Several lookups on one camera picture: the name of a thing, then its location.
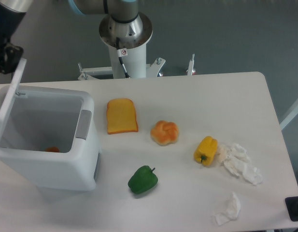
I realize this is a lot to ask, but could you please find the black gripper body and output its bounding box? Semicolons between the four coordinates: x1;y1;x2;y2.
0;3;26;47

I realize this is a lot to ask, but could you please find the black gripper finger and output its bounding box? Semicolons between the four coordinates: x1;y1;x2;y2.
0;43;24;74

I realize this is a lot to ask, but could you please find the white trash can lid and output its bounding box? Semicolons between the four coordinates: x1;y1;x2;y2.
0;58;27;140

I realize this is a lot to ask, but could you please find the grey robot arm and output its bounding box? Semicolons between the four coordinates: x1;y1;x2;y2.
0;0;139;74

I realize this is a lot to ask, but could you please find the white trash can body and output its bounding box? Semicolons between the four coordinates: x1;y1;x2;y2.
0;86;100;191

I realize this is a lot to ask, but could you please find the orange item inside bin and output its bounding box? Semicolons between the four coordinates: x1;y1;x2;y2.
45;146;60;153

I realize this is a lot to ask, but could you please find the orange toast slice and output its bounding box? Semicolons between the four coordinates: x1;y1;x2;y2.
106;98;139;134

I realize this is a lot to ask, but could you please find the knotted bread roll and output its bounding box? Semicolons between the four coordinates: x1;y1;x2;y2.
150;120;180;146

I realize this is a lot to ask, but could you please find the green bell pepper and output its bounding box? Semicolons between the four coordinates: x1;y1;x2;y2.
128;165;158;194

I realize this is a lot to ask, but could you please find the yellow bell pepper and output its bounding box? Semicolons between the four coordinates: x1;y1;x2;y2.
194;136;218;166

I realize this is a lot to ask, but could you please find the large crumpled white tissue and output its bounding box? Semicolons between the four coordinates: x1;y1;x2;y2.
216;143;263;186

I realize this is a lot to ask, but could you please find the small crumpled white tissue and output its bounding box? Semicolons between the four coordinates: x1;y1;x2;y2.
214;192;241;226

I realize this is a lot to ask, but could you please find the black device at edge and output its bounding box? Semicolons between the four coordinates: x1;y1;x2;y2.
285;196;298;221

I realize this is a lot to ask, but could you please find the robot base cable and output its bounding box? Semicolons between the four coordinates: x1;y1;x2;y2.
115;37;131;79

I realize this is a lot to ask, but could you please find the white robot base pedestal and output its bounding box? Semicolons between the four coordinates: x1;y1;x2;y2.
78;13;166;80

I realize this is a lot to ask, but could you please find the white stand foot post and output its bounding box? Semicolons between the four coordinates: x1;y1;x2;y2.
186;54;196;76

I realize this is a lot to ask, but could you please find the white frame leg right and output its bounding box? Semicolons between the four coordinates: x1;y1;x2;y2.
280;98;298;130

